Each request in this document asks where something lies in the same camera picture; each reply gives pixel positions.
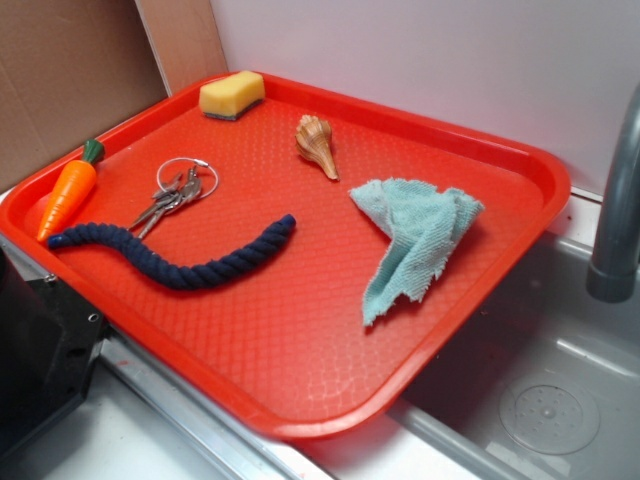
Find brown striped seashell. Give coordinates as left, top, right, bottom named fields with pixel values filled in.
left=294, top=114, right=340, bottom=181

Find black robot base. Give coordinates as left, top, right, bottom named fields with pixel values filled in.
left=1, top=253, right=106, bottom=459

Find orange toy carrot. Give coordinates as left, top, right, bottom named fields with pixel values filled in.
left=36, top=139, right=105, bottom=243

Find red plastic tray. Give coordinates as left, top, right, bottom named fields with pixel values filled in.
left=1, top=75, right=570, bottom=440

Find yellow sponge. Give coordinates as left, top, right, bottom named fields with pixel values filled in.
left=199, top=71, right=266, bottom=121

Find grey faucet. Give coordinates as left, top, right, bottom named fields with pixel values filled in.
left=586, top=90, right=639, bottom=303

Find silver keys on ring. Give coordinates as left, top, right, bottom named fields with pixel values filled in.
left=127, top=157, right=220, bottom=239

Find brown cardboard panel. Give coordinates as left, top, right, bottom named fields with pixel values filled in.
left=1, top=1, right=227, bottom=191

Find dark blue rope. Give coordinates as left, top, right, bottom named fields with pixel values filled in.
left=46, top=213, right=297, bottom=292

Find grey toy sink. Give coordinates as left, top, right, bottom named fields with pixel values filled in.
left=303, top=234, right=639, bottom=479

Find light blue cloth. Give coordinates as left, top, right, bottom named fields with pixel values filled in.
left=349, top=178, right=485, bottom=327

